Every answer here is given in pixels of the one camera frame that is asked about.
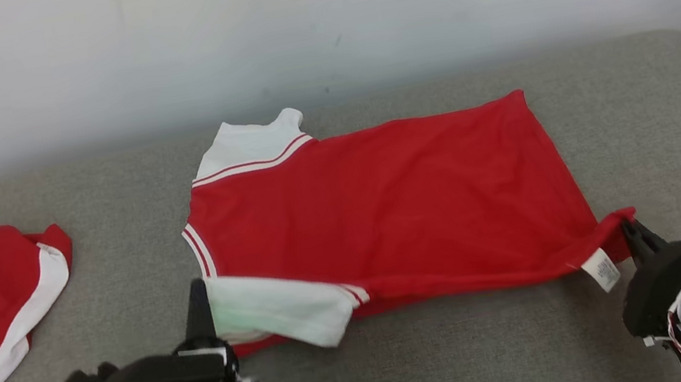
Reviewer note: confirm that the red jersey white sleeves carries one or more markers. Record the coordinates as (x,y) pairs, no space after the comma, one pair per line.
(386,211)

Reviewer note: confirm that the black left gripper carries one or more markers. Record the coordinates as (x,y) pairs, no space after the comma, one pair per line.
(170,378)

